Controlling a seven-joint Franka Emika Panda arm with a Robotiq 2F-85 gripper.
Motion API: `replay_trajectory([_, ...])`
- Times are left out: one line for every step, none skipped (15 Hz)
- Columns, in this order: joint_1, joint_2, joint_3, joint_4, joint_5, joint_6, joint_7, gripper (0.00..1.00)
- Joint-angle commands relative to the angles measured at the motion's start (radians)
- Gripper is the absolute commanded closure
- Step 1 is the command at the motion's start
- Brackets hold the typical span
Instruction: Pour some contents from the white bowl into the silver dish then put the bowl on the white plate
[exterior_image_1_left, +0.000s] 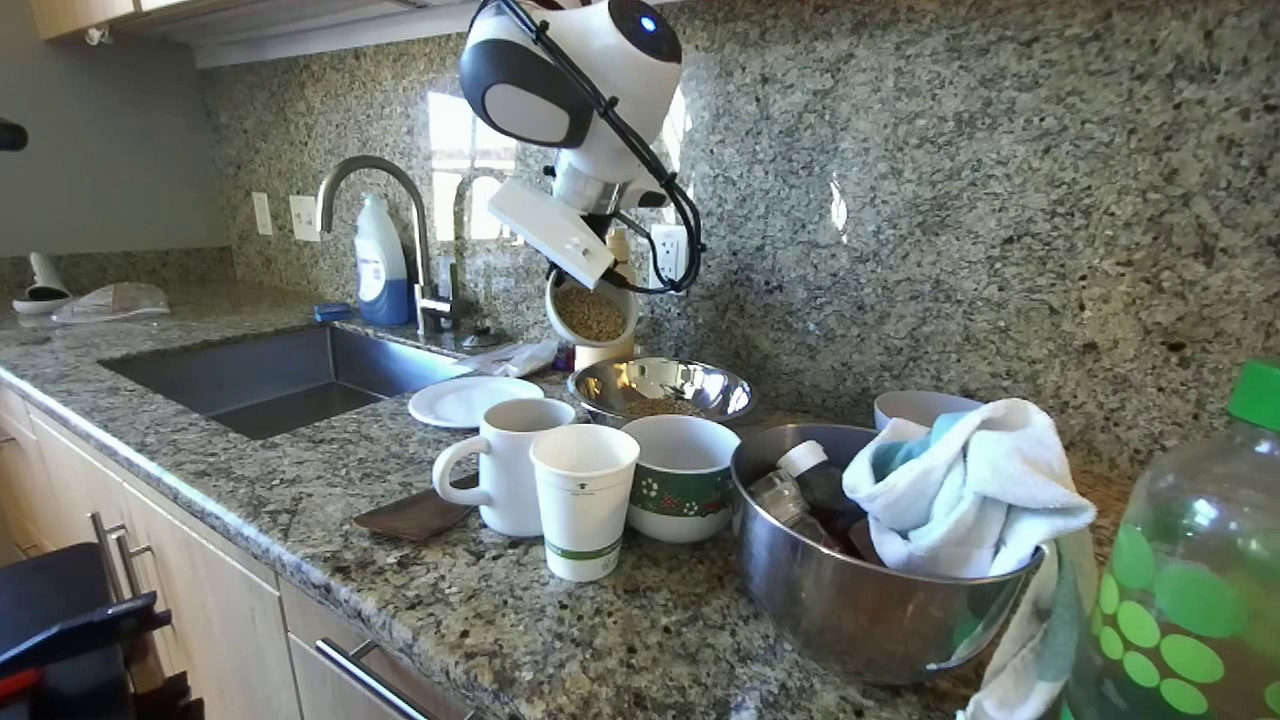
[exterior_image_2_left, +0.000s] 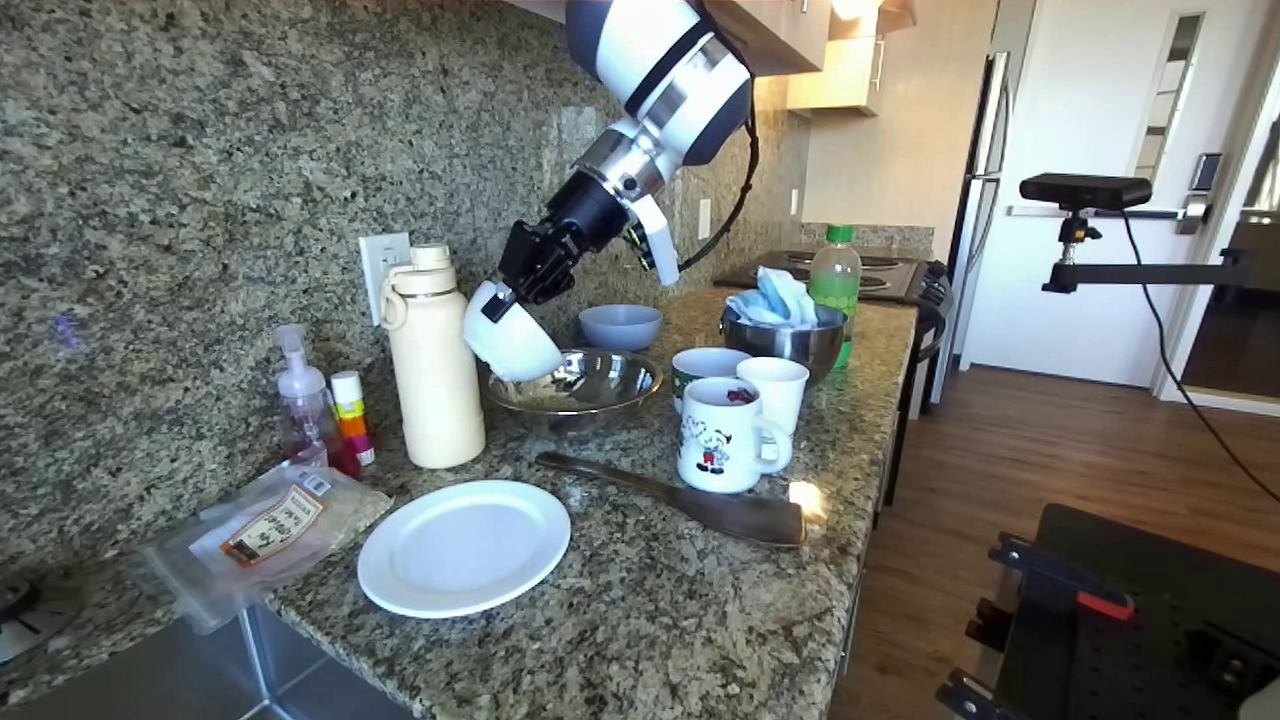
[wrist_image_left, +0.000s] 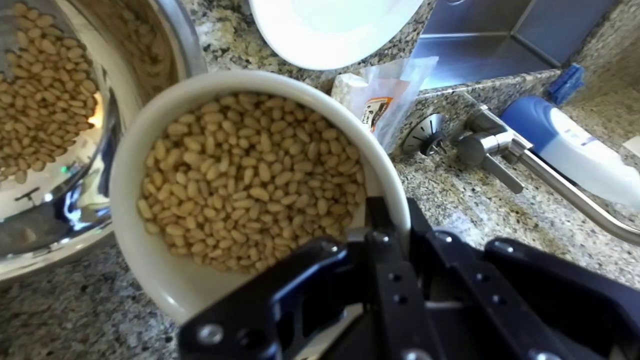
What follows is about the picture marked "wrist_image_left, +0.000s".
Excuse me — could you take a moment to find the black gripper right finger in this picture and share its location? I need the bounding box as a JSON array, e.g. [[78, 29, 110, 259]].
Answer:
[[406, 196, 640, 360]]

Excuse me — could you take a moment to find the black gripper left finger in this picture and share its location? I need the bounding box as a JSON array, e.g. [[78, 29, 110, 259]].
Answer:
[[176, 196, 441, 360]]

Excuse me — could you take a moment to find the white bowl with cereal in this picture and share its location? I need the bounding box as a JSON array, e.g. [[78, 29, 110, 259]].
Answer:
[[108, 68, 411, 326]]

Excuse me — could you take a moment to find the white round plate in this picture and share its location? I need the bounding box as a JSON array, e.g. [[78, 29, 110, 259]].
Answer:
[[246, 0, 426, 73]]

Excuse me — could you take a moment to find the shallow silver metal dish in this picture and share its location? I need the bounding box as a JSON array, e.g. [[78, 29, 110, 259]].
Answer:
[[0, 0, 207, 285]]

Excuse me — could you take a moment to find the chrome sink faucet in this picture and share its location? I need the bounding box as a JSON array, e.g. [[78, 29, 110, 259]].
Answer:
[[398, 105, 640, 247]]

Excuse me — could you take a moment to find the blue and white soap bottle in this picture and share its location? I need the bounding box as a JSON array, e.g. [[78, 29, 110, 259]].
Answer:
[[498, 62, 640, 211]]

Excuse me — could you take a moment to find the clear plastic bag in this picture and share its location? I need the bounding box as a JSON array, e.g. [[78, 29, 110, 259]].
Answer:
[[330, 54, 440, 152]]

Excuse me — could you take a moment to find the stainless steel sink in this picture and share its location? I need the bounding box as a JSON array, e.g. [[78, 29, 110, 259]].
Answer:
[[409, 0, 624, 92]]

